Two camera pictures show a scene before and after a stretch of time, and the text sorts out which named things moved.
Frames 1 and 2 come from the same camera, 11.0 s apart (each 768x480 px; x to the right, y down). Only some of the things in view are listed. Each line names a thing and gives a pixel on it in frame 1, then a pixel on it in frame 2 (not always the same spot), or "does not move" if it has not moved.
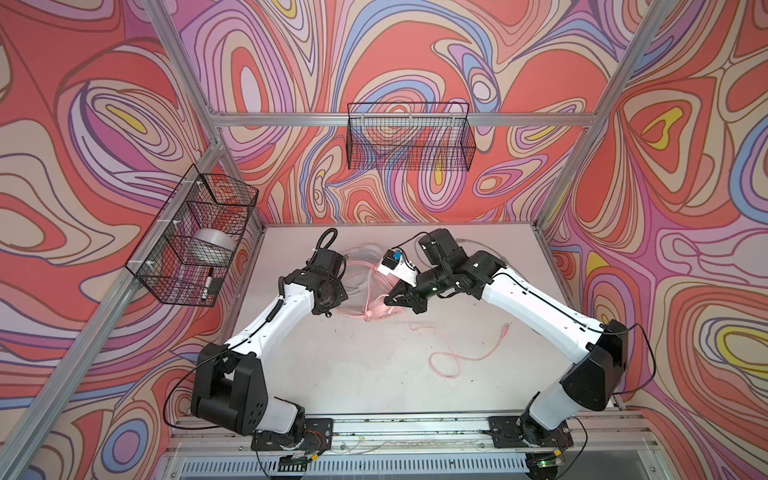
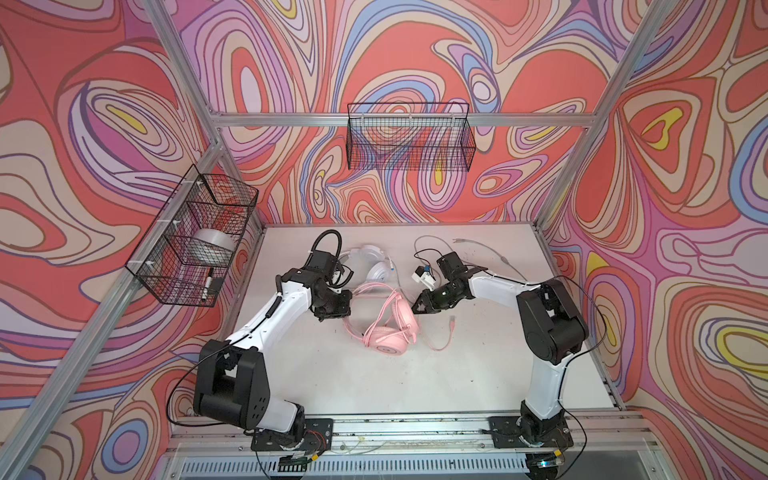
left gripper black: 341,295 does not move
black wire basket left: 185,256 does not move
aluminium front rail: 228,435 does not move
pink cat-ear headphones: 365,285 to 399,329
